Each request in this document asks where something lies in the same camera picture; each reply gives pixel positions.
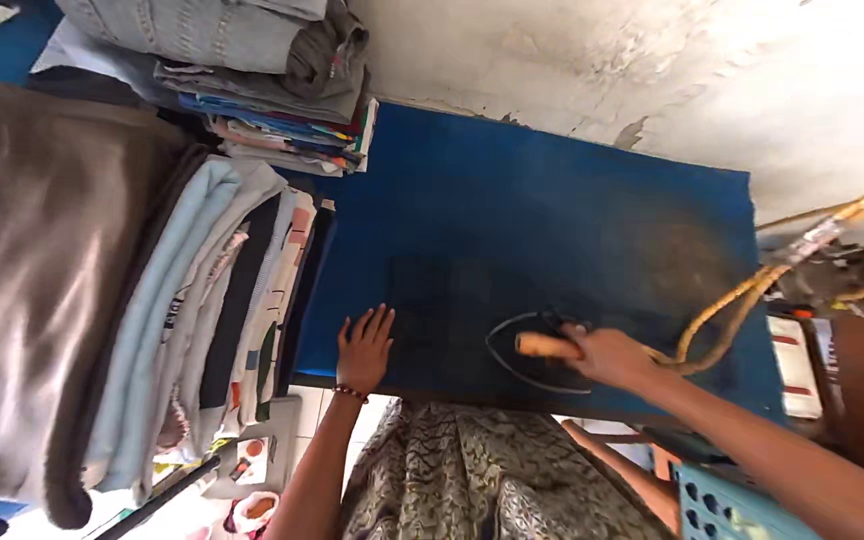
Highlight person's left hand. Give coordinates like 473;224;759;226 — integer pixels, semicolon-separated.
336;303;396;399

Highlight person's right hand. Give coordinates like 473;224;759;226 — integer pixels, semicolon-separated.
559;321;660;396

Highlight iron with orange handle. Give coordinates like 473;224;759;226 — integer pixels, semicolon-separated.
485;309;594;396

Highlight person's left forearm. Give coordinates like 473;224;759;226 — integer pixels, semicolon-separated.
263;388;369;540

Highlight person's right forearm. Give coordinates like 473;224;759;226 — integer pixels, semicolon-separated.
638;365;864;540

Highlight grey panel with printed sticker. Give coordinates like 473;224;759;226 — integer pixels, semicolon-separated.
201;395;303;501

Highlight blue table cover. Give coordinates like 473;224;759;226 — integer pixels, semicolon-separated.
0;0;787;427

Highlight person's legs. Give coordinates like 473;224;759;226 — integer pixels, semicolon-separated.
561;418;682;535

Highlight person's body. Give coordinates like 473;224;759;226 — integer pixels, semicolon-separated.
339;397;678;540

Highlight pink and white container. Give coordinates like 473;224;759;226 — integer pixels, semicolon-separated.
222;490;282;540

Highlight light blue perforated plastic basket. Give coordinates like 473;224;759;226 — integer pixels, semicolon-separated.
670;460;823;540

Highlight white box with red stripes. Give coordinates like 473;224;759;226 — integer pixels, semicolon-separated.
766;315;825;420

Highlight black pole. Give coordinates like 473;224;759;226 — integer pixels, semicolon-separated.
93;452;222;540

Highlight stack of folded clothes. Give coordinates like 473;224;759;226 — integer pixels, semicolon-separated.
31;0;371;179

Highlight row of folded clothes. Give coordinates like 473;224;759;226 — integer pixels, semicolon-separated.
0;81;337;531

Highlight yellow cloth-wrapped cord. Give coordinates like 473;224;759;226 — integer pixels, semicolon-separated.
642;172;864;376

